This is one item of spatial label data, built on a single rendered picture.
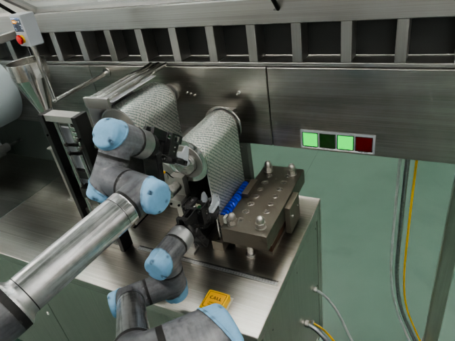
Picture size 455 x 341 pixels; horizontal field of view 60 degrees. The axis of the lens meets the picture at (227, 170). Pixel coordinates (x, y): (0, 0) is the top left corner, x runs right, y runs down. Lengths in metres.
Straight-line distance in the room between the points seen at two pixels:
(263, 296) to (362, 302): 1.23
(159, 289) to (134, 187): 0.41
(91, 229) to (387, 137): 0.95
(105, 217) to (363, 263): 2.03
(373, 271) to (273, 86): 1.52
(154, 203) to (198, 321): 0.25
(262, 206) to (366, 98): 0.48
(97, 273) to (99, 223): 0.70
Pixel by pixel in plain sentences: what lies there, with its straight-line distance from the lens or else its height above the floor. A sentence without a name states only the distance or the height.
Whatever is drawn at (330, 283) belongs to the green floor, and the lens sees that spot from 2.49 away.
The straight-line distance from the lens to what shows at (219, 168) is 1.31.
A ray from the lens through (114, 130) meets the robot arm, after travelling 0.91.
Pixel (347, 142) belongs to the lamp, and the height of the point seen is 1.19.
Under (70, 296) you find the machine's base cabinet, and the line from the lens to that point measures 1.74.
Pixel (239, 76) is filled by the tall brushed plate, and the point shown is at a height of 1.41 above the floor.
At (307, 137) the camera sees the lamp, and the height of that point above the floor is 1.19.
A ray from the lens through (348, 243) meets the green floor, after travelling 2.74.
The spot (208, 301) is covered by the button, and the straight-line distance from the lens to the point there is 1.24.
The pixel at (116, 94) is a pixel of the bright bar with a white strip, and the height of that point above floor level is 1.45.
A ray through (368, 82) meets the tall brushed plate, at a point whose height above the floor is 1.40.
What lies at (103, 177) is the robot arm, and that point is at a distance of 0.92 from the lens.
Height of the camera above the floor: 1.86
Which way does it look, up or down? 32 degrees down
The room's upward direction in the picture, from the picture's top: 9 degrees counter-clockwise
